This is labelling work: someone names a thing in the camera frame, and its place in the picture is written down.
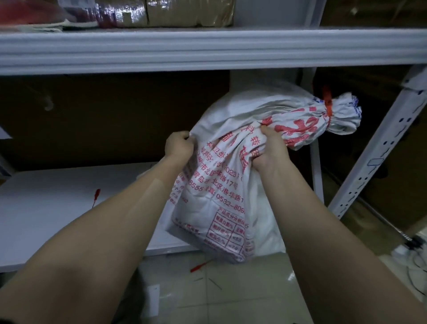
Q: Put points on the person's left hand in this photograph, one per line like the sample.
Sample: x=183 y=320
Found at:
x=178 y=144

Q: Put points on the person's right hand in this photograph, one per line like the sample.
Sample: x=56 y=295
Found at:
x=272 y=152

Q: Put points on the person's right fingers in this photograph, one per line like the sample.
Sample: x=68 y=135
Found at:
x=264 y=133

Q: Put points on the person's left fingers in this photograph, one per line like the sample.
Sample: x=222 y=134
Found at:
x=186 y=135

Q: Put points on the white sack with red print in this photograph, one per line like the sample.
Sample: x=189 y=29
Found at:
x=230 y=180

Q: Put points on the person's right forearm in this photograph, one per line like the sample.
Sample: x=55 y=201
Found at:
x=330 y=250

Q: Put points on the person's left forearm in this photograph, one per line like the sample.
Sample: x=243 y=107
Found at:
x=93 y=240

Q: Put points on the white metal shelf rack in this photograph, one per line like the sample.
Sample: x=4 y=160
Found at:
x=186 y=46

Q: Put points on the brown cardboard box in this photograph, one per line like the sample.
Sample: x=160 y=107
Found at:
x=100 y=116

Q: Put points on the white perforated shelf upright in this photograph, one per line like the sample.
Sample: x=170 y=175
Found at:
x=380 y=147

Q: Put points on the plastic wrapped brown package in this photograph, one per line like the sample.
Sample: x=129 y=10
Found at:
x=190 y=12

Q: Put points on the plastic wrapped dark package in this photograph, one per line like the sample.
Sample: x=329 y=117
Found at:
x=121 y=13

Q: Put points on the white paper scrap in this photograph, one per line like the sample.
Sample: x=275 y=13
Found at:
x=152 y=300

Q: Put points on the red and white bag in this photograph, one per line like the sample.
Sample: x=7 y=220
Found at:
x=40 y=15

